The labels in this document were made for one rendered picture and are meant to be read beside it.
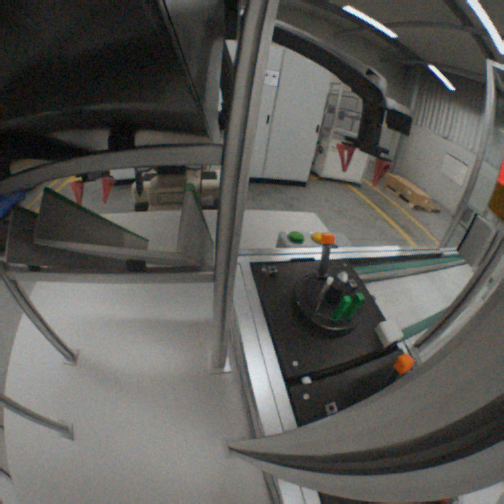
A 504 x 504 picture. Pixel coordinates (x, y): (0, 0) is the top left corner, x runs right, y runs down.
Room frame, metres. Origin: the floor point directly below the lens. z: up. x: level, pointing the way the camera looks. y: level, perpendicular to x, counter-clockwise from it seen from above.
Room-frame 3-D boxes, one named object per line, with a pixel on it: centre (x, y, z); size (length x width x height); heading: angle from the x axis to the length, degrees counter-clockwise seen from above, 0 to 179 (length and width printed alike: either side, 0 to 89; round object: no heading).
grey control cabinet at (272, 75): (3.44, 0.51, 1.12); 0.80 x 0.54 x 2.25; 108
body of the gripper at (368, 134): (0.53, -0.23, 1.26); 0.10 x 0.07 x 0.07; 38
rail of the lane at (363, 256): (0.49, -0.37, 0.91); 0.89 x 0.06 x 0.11; 108
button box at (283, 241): (0.49, -0.17, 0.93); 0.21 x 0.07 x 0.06; 108
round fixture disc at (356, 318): (0.26, -0.15, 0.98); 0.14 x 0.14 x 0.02
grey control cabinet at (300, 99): (3.68, -0.25, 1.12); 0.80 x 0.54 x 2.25; 108
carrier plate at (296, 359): (0.26, -0.15, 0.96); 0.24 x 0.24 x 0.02; 18
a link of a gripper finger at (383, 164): (0.50, -0.25, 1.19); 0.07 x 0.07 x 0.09; 38
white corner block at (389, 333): (0.20, -0.28, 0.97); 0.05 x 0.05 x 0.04; 18
